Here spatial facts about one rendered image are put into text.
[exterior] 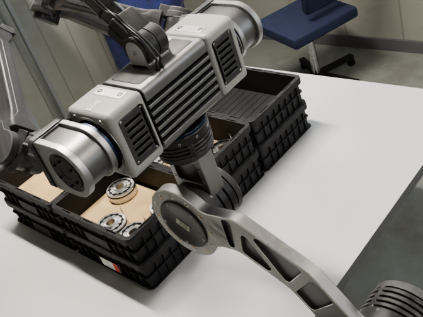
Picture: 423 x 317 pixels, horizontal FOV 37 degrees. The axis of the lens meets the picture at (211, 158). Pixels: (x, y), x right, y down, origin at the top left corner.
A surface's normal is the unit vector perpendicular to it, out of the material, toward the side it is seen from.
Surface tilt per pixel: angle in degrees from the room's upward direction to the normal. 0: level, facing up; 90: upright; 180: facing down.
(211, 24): 0
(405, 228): 0
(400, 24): 90
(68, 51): 90
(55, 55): 90
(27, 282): 0
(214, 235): 90
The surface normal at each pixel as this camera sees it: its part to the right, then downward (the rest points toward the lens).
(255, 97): -0.29, -0.78
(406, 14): -0.61, 0.60
